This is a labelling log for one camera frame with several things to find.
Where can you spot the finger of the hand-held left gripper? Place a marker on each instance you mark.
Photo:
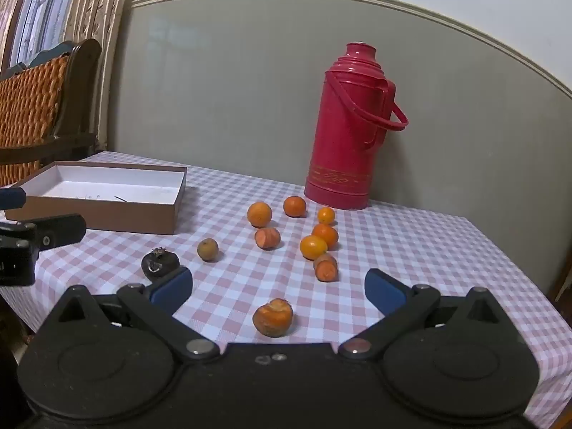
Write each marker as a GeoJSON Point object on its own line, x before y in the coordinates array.
{"type": "Point", "coordinates": [62, 230]}
{"type": "Point", "coordinates": [12, 198]}

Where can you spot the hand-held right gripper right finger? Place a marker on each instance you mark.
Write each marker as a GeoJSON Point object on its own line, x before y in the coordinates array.
{"type": "Point", "coordinates": [383, 290]}

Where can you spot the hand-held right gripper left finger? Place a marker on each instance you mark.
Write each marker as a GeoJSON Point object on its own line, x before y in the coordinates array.
{"type": "Point", "coordinates": [172, 287]}

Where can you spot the dark purple fruit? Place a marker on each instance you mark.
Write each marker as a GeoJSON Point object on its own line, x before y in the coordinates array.
{"type": "Point", "coordinates": [158, 266]}

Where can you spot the brown cardboard box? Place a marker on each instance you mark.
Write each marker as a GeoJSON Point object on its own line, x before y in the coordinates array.
{"type": "Point", "coordinates": [111, 220]}

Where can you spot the brown round fruit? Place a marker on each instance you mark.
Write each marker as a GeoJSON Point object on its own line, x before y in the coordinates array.
{"type": "Point", "coordinates": [208, 249]}

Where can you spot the brownish carrot piece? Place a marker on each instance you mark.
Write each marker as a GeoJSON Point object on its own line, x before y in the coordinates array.
{"type": "Point", "coordinates": [326, 268]}

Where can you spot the deep orange mandarin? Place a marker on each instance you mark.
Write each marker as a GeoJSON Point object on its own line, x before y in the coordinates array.
{"type": "Point", "coordinates": [327, 233]}

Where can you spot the smooth yellow-orange citrus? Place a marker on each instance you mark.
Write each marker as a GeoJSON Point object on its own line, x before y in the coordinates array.
{"type": "Point", "coordinates": [313, 247]}

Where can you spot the small orange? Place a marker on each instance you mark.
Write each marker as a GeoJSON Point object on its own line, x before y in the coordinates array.
{"type": "Point", "coordinates": [326, 215]}

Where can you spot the large carrot stump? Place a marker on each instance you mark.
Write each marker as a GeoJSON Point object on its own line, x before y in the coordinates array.
{"type": "Point", "coordinates": [272, 318]}

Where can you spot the short carrot piece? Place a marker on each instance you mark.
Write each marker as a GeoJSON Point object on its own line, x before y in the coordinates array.
{"type": "Point", "coordinates": [267, 238]}

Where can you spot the large orange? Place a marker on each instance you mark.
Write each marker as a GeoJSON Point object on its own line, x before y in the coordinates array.
{"type": "Point", "coordinates": [259, 214]}

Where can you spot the dark orange mandarin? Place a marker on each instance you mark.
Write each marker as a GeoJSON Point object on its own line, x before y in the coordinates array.
{"type": "Point", "coordinates": [295, 206]}

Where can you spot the pink checked tablecloth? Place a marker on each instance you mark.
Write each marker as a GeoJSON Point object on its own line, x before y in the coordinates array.
{"type": "Point", "coordinates": [402, 241]}

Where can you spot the wooden wicker chair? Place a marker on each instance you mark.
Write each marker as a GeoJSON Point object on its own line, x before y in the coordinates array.
{"type": "Point", "coordinates": [31, 107]}

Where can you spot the red thermos flask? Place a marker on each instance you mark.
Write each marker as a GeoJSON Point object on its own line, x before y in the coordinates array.
{"type": "Point", "coordinates": [344, 143]}

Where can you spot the pink patterned curtain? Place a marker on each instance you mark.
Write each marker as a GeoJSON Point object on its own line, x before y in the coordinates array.
{"type": "Point", "coordinates": [11, 22]}

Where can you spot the window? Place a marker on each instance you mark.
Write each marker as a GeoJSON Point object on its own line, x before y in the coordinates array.
{"type": "Point", "coordinates": [49, 4]}

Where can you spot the beige striped curtain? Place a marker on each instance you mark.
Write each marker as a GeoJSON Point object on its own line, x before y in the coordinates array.
{"type": "Point", "coordinates": [102, 9]}

